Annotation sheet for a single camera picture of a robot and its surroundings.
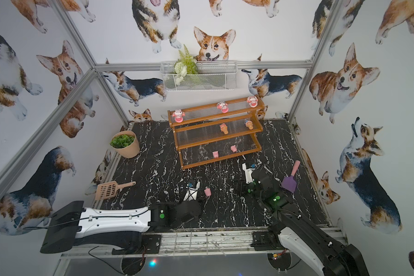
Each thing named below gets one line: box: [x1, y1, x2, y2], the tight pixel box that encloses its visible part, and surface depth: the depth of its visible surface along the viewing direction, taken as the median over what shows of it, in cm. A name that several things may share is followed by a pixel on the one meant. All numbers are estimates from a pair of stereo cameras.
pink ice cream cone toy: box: [219, 123, 229, 136], surface depth 97 cm
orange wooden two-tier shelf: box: [167, 94, 265, 170], surface depth 99 cm
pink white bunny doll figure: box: [246, 96, 259, 108], surface depth 90 cm
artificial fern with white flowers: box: [174, 43, 199, 86], surface depth 84 cm
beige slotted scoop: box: [94, 180, 137, 201], surface depth 92 cm
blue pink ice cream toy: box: [244, 120, 254, 130], surface depth 98 cm
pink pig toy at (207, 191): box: [204, 186, 212, 197], surface depth 89 cm
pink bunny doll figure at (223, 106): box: [216, 101, 229, 114], surface depth 87 cm
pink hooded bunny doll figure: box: [172, 109, 186, 124], surface depth 83 cm
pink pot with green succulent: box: [109, 130, 141, 159], surface depth 97 cm
